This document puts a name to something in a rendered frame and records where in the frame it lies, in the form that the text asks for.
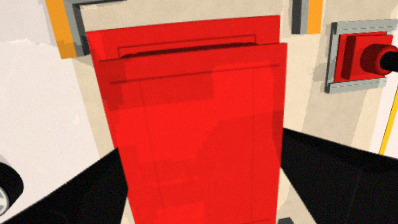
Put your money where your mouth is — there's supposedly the black rubber tyre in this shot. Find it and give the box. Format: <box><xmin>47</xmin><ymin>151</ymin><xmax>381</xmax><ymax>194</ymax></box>
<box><xmin>0</xmin><ymin>162</ymin><xmax>24</xmax><ymax>216</ymax></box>

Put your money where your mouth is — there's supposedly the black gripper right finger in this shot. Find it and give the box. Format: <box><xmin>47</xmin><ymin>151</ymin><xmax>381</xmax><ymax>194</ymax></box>
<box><xmin>281</xmin><ymin>127</ymin><xmax>398</xmax><ymax>224</ymax></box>

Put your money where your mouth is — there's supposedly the yellow flat bar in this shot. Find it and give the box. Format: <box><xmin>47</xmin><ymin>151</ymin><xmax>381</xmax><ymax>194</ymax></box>
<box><xmin>379</xmin><ymin>87</ymin><xmax>398</xmax><ymax>155</ymax></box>

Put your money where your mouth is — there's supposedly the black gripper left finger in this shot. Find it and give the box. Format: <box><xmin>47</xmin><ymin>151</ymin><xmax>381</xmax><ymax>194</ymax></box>
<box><xmin>0</xmin><ymin>147</ymin><xmax>128</xmax><ymax>224</ymax></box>

